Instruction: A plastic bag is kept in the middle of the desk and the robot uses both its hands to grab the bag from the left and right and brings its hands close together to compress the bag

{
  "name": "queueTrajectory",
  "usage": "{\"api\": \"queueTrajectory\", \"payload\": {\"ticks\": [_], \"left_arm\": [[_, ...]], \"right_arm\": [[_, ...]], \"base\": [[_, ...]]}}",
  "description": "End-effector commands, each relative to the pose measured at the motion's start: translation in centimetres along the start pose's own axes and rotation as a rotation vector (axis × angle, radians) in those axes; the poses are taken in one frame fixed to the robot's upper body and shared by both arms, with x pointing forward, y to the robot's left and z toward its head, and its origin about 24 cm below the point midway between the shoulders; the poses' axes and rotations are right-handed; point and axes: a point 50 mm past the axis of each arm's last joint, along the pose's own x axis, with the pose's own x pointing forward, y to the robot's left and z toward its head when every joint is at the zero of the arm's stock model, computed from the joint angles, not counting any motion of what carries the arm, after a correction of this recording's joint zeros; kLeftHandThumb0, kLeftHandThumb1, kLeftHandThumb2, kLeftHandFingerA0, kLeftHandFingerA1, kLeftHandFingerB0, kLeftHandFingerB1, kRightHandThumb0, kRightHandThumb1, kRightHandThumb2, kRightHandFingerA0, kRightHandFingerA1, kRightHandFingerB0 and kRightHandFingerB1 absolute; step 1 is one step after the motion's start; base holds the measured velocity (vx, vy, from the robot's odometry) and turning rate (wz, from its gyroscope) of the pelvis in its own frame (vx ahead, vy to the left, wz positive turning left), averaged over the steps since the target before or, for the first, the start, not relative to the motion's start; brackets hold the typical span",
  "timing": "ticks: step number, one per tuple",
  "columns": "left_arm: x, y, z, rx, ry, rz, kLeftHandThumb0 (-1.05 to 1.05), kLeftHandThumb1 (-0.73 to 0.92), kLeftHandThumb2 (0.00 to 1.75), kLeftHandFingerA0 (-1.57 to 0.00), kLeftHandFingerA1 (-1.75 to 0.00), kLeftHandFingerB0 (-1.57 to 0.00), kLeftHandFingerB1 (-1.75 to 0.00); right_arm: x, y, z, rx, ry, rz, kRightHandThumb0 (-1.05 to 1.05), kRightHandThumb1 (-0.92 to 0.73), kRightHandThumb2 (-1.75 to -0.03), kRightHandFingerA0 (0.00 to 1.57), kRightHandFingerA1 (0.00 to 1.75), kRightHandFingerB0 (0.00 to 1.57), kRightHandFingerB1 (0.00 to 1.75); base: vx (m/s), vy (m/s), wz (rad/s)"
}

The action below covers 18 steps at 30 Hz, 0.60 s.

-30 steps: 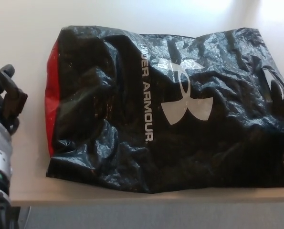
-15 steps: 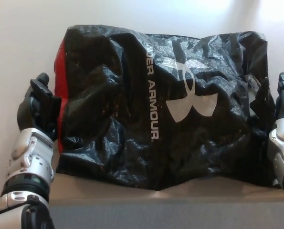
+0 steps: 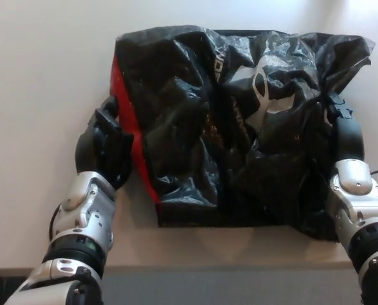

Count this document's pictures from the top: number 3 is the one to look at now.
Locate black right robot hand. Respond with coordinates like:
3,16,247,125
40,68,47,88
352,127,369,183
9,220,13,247
327,93,366,165

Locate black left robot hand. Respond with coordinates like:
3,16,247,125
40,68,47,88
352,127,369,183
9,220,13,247
75,96,135,191

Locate black red plastic shopping bag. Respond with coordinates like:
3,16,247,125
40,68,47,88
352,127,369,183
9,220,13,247
109,27,376,244

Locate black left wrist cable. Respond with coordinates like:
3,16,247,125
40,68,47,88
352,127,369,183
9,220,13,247
48,205,62,243

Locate black desk support frame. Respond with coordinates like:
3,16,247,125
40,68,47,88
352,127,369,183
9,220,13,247
0,276,29,305

